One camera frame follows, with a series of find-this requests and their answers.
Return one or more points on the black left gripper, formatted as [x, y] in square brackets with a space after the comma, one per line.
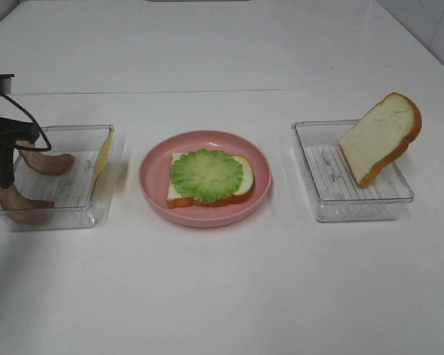
[19, 135]

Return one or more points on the pink round plate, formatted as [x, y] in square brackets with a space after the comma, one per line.
[154, 178]

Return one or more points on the clear plastic tray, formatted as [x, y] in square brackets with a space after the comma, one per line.
[75, 204]
[333, 193]

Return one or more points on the green lettuce leaf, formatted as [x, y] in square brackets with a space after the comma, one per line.
[206, 176]

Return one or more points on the right clear plastic tray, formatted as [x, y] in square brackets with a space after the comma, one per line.
[333, 193]

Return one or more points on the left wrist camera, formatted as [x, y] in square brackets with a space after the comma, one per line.
[5, 83]

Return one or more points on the bread slice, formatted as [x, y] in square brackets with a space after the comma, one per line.
[175, 200]
[380, 137]

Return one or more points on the bacon strip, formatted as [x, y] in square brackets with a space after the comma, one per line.
[11, 199]
[48, 164]

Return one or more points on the yellow cheese slice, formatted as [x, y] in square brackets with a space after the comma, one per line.
[101, 159]

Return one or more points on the left clear plastic tray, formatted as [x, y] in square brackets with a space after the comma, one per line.
[75, 204]

